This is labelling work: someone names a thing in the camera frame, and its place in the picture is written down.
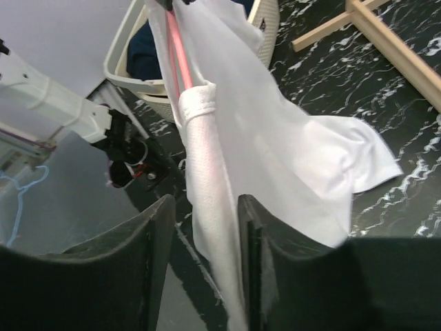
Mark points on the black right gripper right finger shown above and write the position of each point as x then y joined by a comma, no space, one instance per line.
292,282

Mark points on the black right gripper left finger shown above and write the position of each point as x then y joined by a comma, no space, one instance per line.
113,281

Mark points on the blue wire hanger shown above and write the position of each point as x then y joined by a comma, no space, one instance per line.
21,190

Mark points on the white t shirt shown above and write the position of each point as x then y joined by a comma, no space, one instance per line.
242,136

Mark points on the pink wire hanger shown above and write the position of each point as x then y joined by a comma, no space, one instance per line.
177,54

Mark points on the navy blue t shirt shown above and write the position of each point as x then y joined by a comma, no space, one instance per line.
142,60

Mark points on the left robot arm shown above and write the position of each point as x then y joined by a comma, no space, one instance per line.
133,155

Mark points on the wooden clothes rack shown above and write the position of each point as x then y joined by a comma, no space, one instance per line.
359,13

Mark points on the white plastic laundry basket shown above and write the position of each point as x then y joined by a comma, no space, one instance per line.
264,15

